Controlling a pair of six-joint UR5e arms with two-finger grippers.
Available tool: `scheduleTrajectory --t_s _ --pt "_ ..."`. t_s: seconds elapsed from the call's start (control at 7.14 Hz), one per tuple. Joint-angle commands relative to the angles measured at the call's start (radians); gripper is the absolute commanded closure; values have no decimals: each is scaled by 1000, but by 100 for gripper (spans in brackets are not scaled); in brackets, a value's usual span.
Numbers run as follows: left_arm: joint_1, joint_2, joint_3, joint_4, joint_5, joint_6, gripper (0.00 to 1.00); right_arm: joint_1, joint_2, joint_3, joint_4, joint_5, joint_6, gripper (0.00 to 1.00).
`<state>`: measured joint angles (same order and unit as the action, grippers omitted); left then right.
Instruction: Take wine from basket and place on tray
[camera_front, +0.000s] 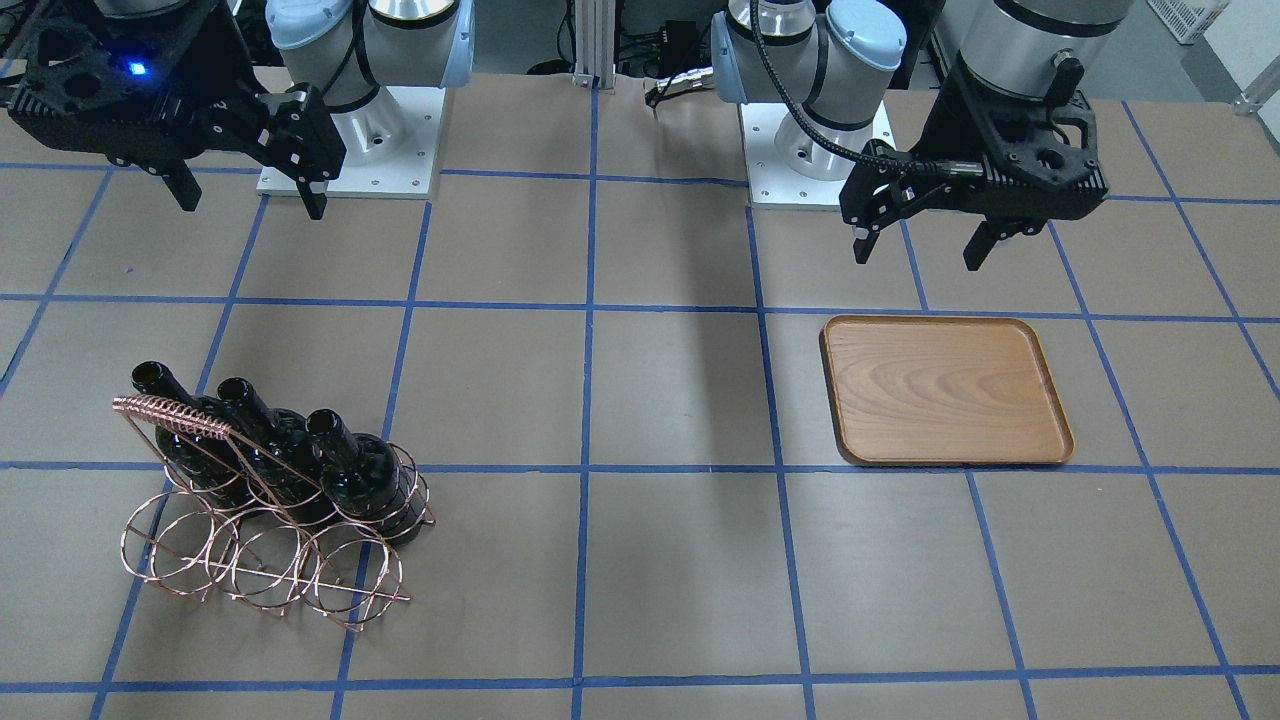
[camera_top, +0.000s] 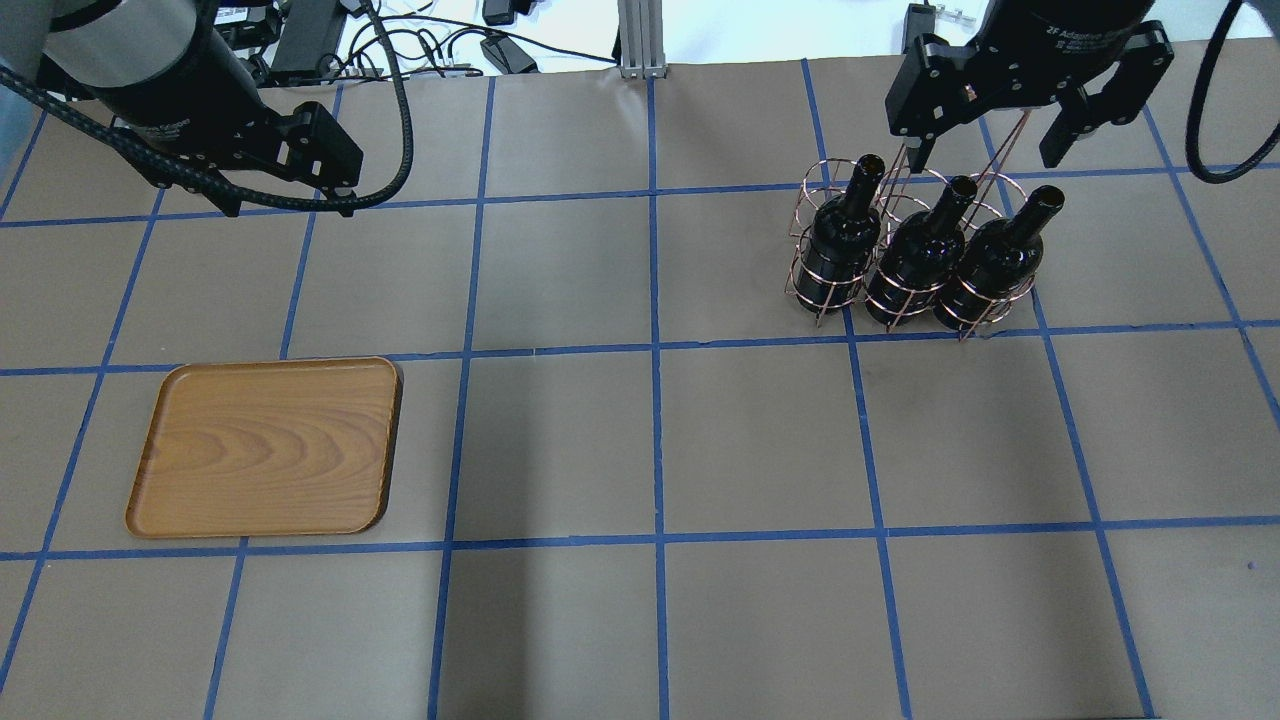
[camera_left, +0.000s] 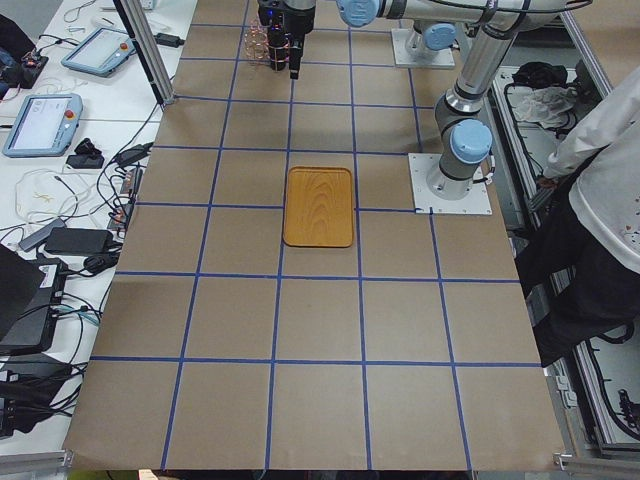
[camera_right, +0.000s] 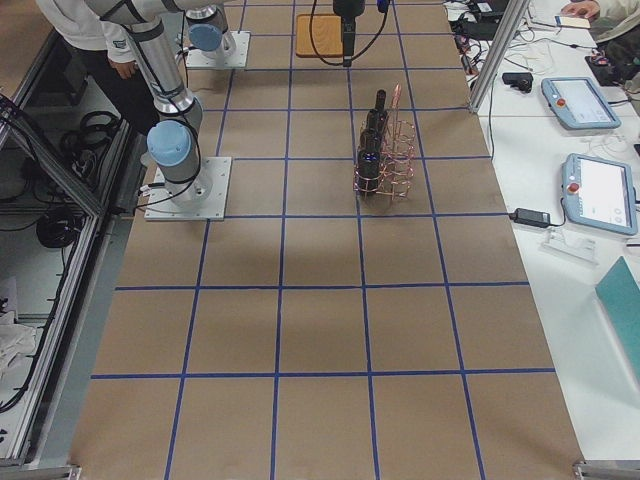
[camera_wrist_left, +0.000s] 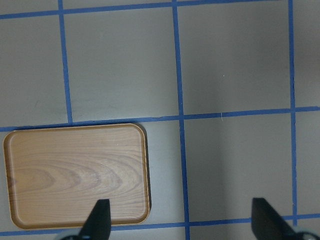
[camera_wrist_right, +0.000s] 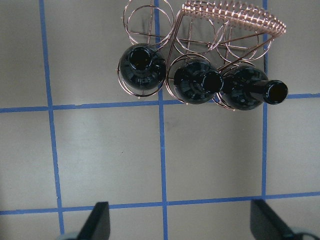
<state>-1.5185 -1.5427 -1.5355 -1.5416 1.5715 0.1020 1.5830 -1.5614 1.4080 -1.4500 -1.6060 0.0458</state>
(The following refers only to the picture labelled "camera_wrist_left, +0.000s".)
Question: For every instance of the wooden rectangular tray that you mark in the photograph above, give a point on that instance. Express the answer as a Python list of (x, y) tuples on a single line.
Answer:
[(55, 176)]

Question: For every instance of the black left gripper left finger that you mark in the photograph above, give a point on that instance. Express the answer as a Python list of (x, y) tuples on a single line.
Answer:
[(98, 224)]

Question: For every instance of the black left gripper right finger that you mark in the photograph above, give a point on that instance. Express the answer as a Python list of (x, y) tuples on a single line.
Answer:
[(267, 224)]

